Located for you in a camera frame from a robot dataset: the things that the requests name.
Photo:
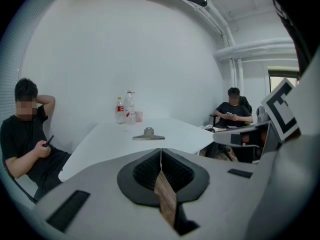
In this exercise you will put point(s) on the black smartphone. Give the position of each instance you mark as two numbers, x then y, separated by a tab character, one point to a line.
48	140

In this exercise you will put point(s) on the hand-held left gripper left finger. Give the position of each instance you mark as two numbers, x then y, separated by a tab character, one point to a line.
100	196

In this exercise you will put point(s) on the light smartphone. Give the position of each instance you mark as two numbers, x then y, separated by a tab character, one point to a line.
229	114

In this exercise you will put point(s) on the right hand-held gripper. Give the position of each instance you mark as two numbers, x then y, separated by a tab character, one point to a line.
271	101

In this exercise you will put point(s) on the pink plastic cup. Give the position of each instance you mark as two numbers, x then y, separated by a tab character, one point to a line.
139	116

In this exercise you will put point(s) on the white ceiling pipe bundle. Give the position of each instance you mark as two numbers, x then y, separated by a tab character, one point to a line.
250	49

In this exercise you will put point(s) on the small red-label plastic bottle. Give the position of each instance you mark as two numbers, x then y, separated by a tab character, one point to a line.
120	111

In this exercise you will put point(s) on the large metal binder clip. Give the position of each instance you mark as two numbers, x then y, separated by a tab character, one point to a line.
148	136

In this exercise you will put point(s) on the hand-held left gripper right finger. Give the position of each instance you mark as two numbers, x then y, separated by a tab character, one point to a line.
220	196

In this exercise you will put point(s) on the dark-framed window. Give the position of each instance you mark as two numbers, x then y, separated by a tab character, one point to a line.
280	80

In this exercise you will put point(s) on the black folding chair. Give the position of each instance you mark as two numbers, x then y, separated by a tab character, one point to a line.
25	192

